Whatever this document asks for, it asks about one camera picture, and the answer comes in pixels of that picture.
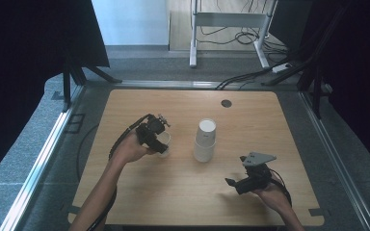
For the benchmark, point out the person's left hand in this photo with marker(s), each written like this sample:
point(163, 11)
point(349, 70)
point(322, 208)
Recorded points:
point(130, 150)

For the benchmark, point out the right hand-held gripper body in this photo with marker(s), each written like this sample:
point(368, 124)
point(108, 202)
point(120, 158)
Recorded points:
point(253, 176)

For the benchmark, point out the aluminium rail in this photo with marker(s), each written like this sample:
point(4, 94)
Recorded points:
point(167, 84)
point(41, 160)
point(337, 160)

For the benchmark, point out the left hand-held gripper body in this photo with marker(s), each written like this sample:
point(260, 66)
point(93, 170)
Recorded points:
point(151, 128)

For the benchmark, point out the black tripod stand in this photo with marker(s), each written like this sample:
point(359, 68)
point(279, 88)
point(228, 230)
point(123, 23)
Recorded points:
point(66, 86)

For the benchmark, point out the dark round table grommet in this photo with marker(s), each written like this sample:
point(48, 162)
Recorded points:
point(226, 103)

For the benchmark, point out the black curtain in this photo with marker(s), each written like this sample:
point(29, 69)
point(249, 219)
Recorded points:
point(29, 64)
point(359, 64)

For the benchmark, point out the person's right hand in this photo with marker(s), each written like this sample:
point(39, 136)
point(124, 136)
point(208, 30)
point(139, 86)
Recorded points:
point(271, 195)

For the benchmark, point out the white desk frame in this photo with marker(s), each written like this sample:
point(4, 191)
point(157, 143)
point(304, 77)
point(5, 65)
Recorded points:
point(226, 20)

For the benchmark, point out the white power strip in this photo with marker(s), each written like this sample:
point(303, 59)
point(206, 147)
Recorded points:
point(281, 67)

